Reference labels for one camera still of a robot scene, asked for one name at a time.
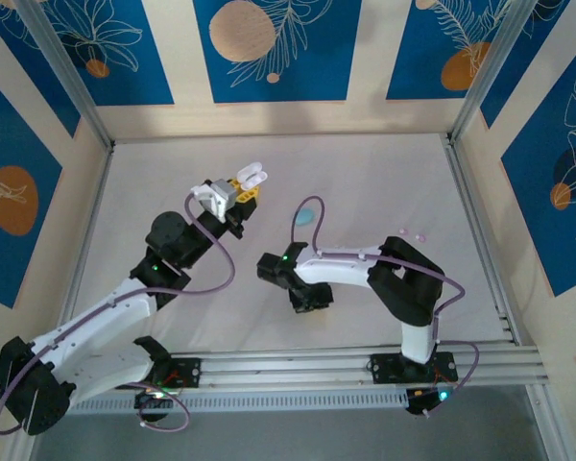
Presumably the grey slotted cable duct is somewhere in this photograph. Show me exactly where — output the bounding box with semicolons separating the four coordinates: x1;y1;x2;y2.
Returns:
66;388;412;417

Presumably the aluminium side rail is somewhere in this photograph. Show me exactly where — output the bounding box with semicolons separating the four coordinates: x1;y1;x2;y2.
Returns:
440;133;523;346
57;143;117;318

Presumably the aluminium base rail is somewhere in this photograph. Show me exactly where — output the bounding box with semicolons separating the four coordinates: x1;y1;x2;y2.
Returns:
76;340;542;398

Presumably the white earbud charging case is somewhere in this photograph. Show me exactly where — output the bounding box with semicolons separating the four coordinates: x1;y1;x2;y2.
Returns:
236;162;271;190

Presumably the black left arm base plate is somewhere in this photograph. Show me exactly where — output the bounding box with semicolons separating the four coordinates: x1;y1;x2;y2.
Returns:
143;355;203;390

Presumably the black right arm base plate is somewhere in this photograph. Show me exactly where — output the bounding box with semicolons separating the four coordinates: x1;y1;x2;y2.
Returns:
368;352;460;386

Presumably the aluminium frame post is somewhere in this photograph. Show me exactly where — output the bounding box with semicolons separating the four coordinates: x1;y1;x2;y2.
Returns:
448;0;540;146
16;0;116;151

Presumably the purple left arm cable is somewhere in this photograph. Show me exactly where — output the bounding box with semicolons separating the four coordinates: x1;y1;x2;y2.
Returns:
0;191;236;437

